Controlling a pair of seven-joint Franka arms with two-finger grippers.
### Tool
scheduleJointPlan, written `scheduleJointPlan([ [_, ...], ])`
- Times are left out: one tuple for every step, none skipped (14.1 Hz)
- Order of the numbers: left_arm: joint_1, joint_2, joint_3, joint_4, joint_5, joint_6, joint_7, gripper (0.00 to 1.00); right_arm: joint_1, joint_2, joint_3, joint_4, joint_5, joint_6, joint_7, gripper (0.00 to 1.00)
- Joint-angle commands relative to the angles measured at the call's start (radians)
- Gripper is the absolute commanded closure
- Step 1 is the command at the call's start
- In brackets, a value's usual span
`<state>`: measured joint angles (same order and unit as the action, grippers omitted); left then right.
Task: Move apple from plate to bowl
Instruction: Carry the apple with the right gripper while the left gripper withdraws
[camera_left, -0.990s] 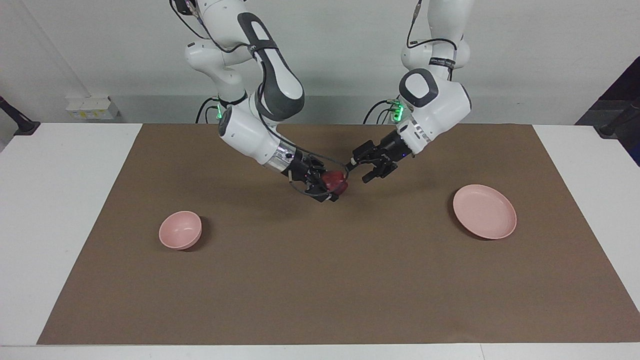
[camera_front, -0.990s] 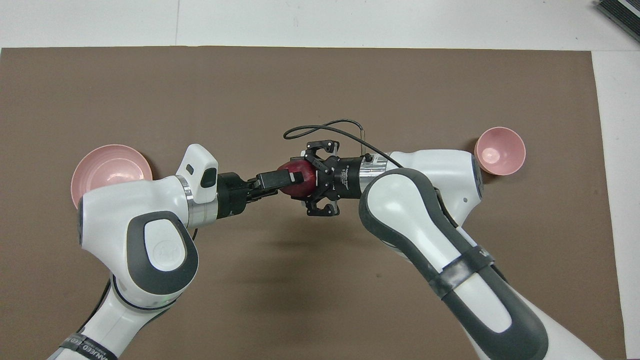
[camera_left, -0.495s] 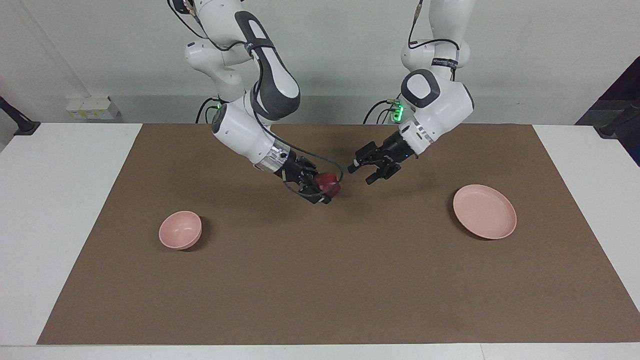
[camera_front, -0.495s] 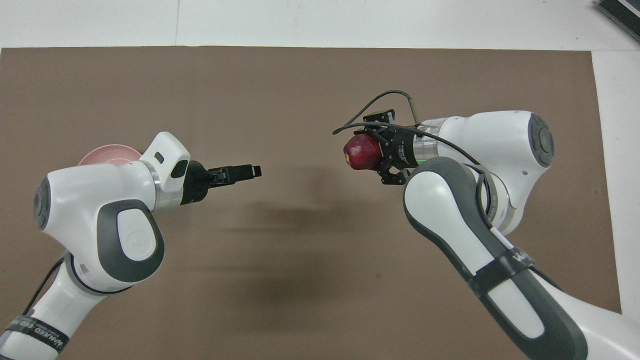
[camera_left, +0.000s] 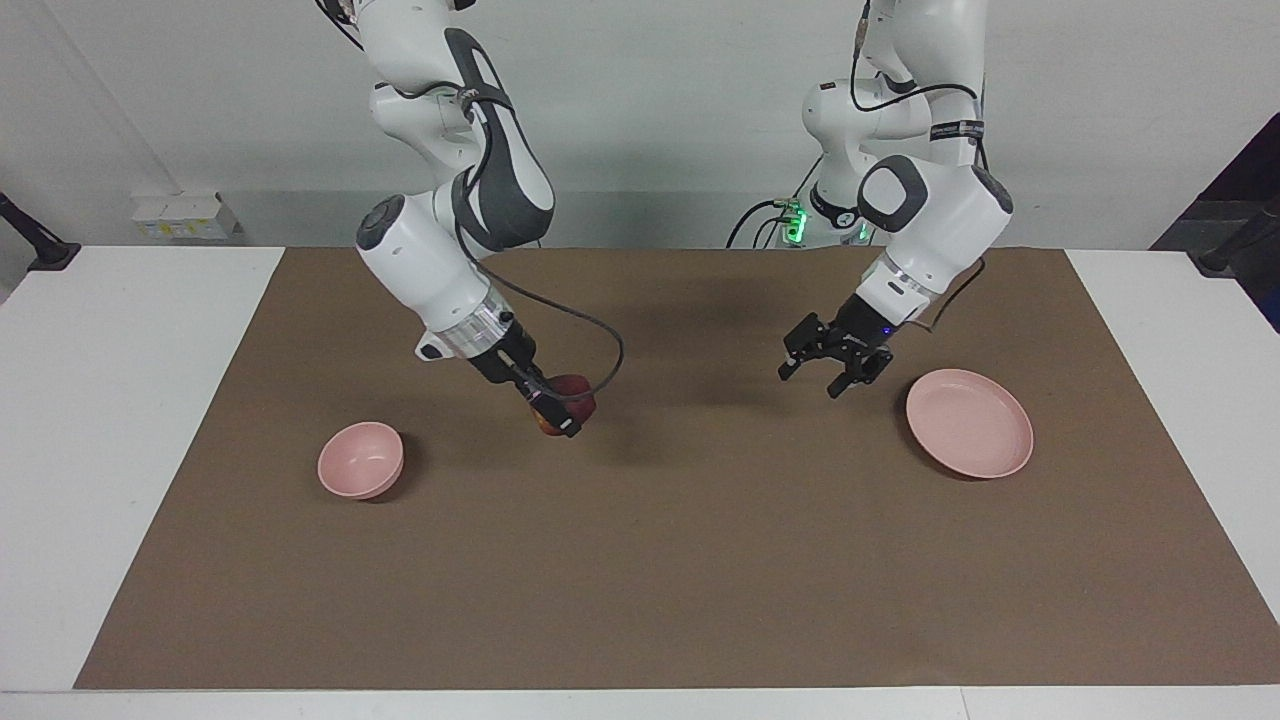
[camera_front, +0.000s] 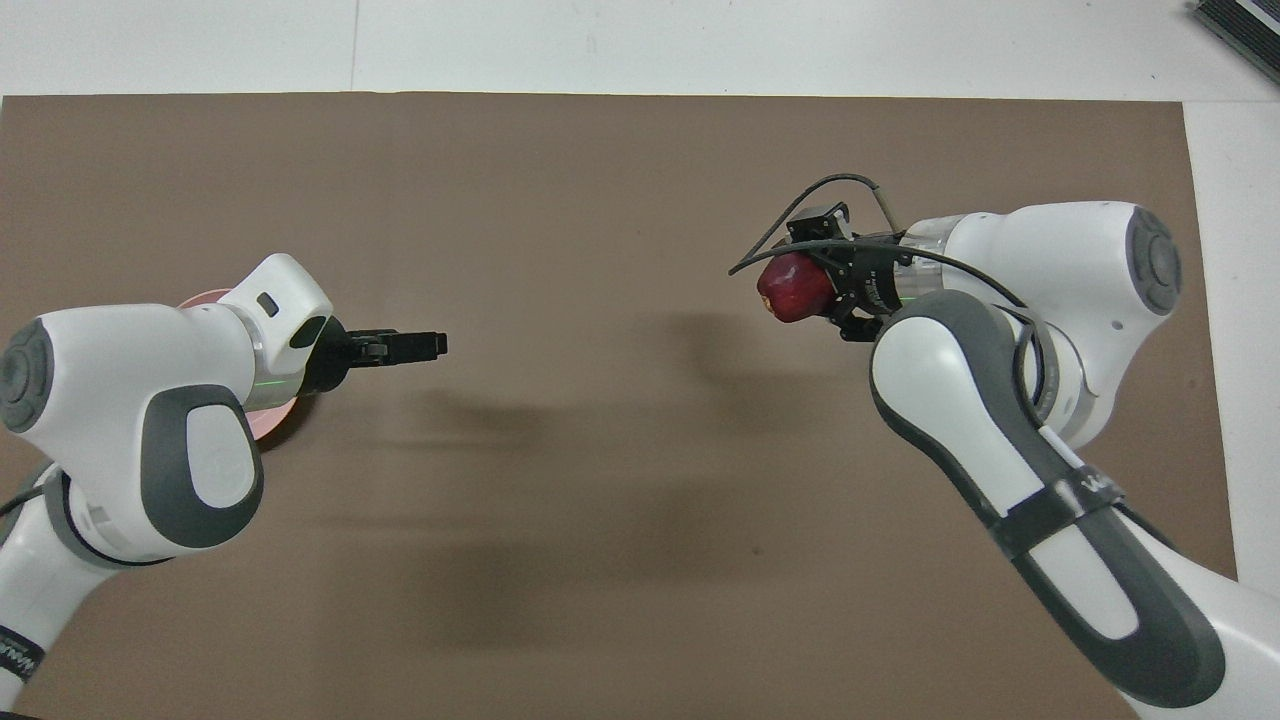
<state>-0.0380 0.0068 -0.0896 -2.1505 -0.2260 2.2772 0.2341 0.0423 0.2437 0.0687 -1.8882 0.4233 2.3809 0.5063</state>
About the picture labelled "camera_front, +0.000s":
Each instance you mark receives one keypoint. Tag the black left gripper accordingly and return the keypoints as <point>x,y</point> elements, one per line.
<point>345,352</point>

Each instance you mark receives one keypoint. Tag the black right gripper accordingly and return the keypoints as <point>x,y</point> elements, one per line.
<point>870,280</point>

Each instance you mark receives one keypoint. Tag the dark red apple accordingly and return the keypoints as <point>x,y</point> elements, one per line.
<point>795,290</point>

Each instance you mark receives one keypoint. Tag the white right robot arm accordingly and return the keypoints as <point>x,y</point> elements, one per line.
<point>1060,280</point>

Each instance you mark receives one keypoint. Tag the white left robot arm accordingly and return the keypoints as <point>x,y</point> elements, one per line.
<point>120,400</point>

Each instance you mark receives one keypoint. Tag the pink plate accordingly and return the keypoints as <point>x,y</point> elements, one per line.
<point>272,420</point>

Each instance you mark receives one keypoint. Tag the brown table mat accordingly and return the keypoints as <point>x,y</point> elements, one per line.
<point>600,500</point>

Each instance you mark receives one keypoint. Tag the grey ribbed device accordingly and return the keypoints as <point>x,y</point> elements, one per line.
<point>1245,25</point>

